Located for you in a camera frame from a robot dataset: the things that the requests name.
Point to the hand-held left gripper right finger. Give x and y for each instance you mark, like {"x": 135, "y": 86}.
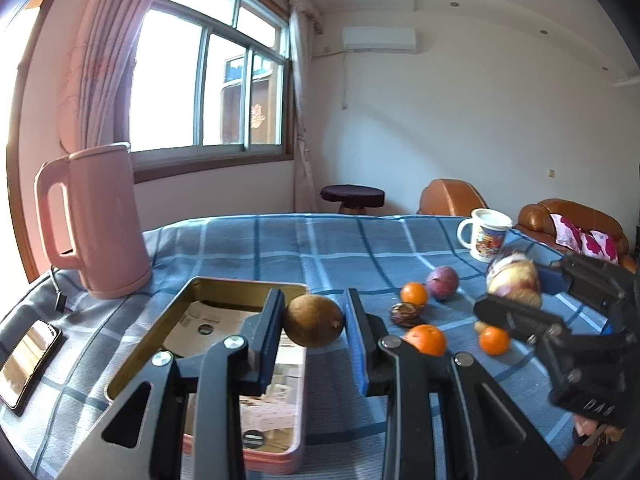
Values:
{"x": 358, "y": 345}

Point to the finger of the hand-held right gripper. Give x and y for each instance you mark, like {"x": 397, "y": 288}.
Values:
{"x": 552, "y": 280}
{"x": 515, "y": 317}

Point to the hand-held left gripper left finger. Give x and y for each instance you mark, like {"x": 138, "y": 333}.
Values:
{"x": 271, "y": 332}

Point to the pale purple round fruit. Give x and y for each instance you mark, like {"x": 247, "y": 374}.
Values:
{"x": 515, "y": 277}

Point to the brown kiwi fruit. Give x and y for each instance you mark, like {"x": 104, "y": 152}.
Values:
{"x": 314, "y": 321}

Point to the dark patterned small fruit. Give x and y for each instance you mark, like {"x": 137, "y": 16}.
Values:
{"x": 405, "y": 314}

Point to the pink rectangular tin box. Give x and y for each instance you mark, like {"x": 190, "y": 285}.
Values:
{"x": 200, "y": 305}

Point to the person's right hand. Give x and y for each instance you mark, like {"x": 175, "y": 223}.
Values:
{"x": 590, "y": 430}

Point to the orange tangerine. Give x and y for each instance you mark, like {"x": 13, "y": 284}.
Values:
{"x": 426, "y": 340}
{"x": 414, "y": 294}
{"x": 495, "y": 341}

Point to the small tan fruit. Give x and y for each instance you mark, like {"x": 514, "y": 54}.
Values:
{"x": 479, "y": 327}

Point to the pink floral cloth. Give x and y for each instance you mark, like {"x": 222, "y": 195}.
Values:
{"x": 590, "y": 240}

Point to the brown leather sofa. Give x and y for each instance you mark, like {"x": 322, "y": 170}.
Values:
{"x": 542, "y": 217}

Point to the white cartoon print mug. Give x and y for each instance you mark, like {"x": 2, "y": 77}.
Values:
{"x": 487, "y": 237}

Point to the purple passion fruit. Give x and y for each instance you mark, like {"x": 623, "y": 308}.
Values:
{"x": 442, "y": 283}

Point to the blue plaid tablecloth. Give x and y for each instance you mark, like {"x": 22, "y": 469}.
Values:
{"x": 310, "y": 250}

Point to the dark round stool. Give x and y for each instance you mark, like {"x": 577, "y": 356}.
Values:
{"x": 352, "y": 195}

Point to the pink electric kettle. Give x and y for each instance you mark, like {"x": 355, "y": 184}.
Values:
{"x": 102, "y": 220}

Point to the tied white curtain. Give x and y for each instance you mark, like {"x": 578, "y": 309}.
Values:
{"x": 302, "y": 125}

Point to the black smartphone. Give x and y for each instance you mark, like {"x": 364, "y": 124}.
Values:
{"x": 27, "y": 365}

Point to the air conditioner pipe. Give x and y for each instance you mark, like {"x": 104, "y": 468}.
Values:
{"x": 345, "y": 80}

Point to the sliding glass window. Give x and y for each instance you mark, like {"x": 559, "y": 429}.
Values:
{"x": 210, "y": 75}

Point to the pink curtain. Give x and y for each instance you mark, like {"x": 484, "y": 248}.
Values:
{"x": 100, "y": 60}

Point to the white wall air conditioner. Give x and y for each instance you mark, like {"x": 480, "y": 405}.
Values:
{"x": 379, "y": 40}

